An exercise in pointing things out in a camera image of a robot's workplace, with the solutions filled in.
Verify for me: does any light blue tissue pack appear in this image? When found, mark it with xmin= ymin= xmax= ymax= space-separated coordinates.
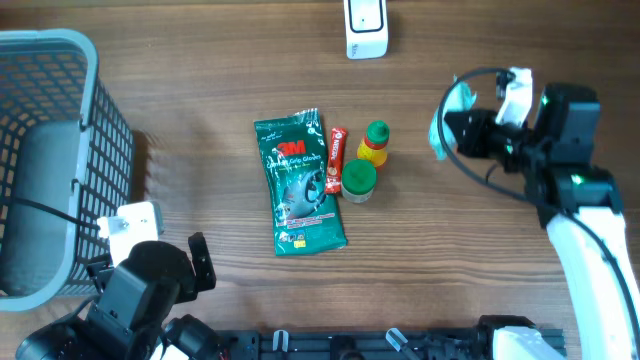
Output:
xmin=428 ymin=74 xmax=478 ymax=162

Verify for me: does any red coffee stick sachet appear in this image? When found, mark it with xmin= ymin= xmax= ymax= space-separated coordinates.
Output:
xmin=325 ymin=128 xmax=348 ymax=194

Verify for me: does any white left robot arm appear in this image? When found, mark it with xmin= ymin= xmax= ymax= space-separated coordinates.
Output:
xmin=15 ymin=232 xmax=216 ymax=359

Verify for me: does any white barcode scanner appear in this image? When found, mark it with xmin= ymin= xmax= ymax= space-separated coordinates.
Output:
xmin=343 ymin=0 xmax=389 ymax=60

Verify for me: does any yellow bottle green cap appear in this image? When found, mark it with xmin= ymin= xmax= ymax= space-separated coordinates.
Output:
xmin=356 ymin=120 xmax=390 ymax=168

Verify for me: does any green 3M gloves packet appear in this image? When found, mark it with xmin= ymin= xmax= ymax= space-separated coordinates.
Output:
xmin=254 ymin=108 xmax=348 ymax=256

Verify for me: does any green lid jar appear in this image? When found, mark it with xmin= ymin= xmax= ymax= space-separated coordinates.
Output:
xmin=341 ymin=159 xmax=377 ymax=203

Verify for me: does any grey plastic basket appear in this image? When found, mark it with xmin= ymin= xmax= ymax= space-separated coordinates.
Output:
xmin=1 ymin=29 xmax=135 ymax=312

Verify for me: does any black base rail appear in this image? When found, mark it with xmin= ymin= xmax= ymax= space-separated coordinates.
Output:
xmin=219 ymin=328 xmax=489 ymax=360

